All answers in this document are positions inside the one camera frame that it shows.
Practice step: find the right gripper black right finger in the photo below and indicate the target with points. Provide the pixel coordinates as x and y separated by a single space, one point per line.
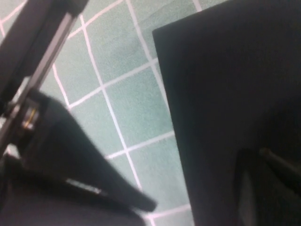
287 175

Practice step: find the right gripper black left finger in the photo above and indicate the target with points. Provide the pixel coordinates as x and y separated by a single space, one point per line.
254 200

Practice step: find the black printed glasses case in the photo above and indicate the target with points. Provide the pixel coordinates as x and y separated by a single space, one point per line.
223 94

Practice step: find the green white-checked tablecloth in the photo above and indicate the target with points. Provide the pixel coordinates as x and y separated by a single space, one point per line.
122 94

